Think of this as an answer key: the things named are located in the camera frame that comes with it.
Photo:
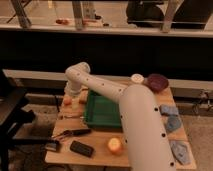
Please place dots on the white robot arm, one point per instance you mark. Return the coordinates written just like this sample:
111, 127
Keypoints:
145, 136

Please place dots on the white cup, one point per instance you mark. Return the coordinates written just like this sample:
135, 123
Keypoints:
137, 78

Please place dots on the green plastic tray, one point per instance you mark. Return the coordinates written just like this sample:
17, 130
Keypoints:
101, 112

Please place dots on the metal fork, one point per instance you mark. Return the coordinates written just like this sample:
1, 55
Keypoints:
70, 117

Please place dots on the purple bowl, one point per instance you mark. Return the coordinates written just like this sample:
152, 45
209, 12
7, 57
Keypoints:
157, 82

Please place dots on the yellow apple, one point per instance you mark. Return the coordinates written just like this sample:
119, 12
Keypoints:
115, 146

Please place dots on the blue cloth back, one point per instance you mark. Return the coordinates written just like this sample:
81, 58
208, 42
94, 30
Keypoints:
169, 110

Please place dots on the blue cloth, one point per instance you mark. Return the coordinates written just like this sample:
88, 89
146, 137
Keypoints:
169, 110
173, 123
180, 152

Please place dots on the black rectangular block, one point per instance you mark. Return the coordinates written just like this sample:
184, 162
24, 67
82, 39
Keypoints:
81, 148

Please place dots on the blue cloth middle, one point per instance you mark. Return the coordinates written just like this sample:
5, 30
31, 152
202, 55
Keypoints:
173, 123

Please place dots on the small grey brush block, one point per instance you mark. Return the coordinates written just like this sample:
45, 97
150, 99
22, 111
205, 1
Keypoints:
52, 147

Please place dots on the blue cloth front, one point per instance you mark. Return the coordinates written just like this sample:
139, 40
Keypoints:
180, 152

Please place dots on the black stand left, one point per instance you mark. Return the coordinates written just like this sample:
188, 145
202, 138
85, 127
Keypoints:
12, 117

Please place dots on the black handled tool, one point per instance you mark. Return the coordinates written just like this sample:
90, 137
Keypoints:
75, 132

